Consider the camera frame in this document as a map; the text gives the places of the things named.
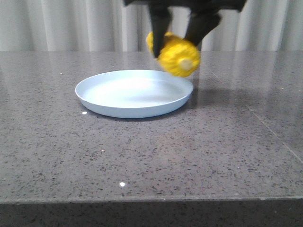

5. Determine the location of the black gripper finger corn side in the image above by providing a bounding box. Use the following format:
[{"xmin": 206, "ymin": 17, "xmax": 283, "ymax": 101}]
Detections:
[
  {"xmin": 148, "ymin": 4, "xmax": 171, "ymax": 58},
  {"xmin": 184, "ymin": 10, "xmax": 221, "ymax": 45}
]

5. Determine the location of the black gripper body corn side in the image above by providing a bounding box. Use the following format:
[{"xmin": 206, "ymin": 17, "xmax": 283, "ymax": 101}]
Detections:
[{"xmin": 123, "ymin": 0, "xmax": 247, "ymax": 13}]

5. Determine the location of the yellow corn cob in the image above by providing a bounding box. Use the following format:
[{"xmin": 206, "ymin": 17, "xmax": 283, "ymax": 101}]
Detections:
[{"xmin": 156, "ymin": 32, "xmax": 201, "ymax": 78}]

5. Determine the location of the light blue round plate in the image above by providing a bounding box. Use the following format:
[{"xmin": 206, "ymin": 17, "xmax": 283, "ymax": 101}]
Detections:
[{"xmin": 75, "ymin": 70, "xmax": 194, "ymax": 118}]

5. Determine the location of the white pleated curtain right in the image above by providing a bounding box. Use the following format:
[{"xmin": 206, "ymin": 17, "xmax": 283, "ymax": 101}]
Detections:
[{"xmin": 201, "ymin": 0, "xmax": 303, "ymax": 51}]

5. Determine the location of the white pleated curtain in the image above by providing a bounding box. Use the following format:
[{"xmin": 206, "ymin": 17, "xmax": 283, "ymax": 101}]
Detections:
[
  {"xmin": 0, "ymin": 0, "xmax": 200, "ymax": 52},
  {"xmin": 201, "ymin": 0, "xmax": 303, "ymax": 51}
]

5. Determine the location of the white pleated curtain left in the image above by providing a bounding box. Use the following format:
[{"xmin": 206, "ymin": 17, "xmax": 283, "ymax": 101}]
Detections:
[{"xmin": 0, "ymin": 0, "xmax": 200, "ymax": 52}]

